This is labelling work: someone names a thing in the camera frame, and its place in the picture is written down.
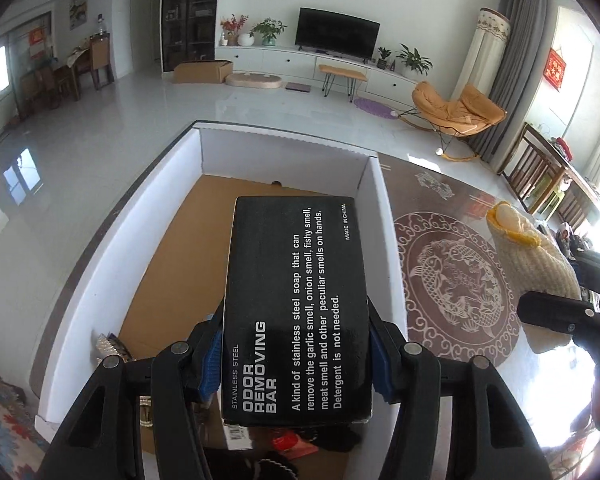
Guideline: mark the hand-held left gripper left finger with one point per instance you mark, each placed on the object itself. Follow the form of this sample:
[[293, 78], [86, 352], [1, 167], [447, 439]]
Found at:
[[210, 365]]

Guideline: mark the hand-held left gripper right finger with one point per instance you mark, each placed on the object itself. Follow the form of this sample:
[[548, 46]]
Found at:
[[382, 365]]

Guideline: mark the cream knitted glove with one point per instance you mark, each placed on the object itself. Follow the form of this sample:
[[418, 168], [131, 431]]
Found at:
[[530, 265]]

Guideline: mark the rhinestone bow hair clip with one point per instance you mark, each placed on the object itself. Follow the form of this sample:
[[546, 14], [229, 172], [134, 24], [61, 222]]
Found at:
[[111, 347]]

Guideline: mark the black printed box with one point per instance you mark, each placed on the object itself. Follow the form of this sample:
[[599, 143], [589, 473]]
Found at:
[[295, 310]]

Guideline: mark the red satin pouch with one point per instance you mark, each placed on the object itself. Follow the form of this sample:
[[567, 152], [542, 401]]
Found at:
[[287, 445]]

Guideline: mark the white cardboard box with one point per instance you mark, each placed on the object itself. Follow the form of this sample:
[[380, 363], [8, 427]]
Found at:
[[130, 210]]

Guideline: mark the wooden slatted chair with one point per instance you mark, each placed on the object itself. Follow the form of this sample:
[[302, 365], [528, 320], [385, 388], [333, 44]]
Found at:
[[530, 170], [580, 205]]

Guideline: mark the floral printed cloth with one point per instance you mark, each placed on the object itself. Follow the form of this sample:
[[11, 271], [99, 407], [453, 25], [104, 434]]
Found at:
[[5, 420]]

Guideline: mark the orange lounge chair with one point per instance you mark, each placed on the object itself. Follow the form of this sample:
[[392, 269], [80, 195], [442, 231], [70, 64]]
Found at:
[[445, 110]]

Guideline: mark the grey curtain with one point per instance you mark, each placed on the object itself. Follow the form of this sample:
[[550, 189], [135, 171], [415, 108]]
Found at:
[[520, 60]]

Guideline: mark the covered standing air conditioner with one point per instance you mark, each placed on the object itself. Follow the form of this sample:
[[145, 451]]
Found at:
[[490, 55]]

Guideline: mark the purple round mat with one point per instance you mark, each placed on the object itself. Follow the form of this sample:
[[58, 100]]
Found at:
[[375, 107]]

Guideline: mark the large potted plant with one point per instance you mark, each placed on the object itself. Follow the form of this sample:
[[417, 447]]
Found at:
[[414, 59]]

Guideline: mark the beige cat bed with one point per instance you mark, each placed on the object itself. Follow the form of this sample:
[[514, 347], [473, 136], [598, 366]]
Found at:
[[252, 80]]

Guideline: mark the dark bathroom scale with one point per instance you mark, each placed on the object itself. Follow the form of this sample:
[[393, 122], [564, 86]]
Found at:
[[298, 88]]

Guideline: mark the brown cardboard box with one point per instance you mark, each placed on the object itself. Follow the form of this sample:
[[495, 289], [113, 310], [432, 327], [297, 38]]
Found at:
[[200, 72]]

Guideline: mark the orange topped bench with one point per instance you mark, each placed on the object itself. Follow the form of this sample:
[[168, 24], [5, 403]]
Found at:
[[342, 72]]

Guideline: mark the small potted plant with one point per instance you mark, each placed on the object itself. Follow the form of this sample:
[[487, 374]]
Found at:
[[383, 56]]

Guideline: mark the white television cabinet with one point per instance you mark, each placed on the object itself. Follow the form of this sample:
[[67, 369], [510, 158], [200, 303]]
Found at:
[[280, 60]]

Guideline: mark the wooden dining chair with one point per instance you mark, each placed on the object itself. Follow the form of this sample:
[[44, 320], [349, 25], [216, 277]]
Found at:
[[101, 57]]

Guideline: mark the white round vase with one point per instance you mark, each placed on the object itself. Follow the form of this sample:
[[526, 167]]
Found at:
[[246, 40]]

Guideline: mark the black television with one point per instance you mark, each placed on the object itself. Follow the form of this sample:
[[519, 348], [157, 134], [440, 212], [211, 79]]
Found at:
[[337, 32]]

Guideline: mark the leafy green potted plant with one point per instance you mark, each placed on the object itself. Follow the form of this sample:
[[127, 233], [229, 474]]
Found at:
[[267, 30]]

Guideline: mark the red flower bouquet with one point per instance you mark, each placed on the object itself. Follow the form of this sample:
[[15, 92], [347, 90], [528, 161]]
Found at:
[[232, 25]]

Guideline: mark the dark display cabinet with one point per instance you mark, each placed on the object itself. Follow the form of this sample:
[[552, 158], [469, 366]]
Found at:
[[190, 10]]

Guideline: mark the red door hanging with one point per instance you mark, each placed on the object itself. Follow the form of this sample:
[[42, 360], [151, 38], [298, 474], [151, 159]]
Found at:
[[37, 41]]

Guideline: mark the red wall hanging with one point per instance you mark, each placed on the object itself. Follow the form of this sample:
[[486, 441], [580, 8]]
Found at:
[[555, 69]]

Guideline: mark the framed wall painting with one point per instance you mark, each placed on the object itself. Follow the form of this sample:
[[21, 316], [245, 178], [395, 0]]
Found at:
[[78, 7]]

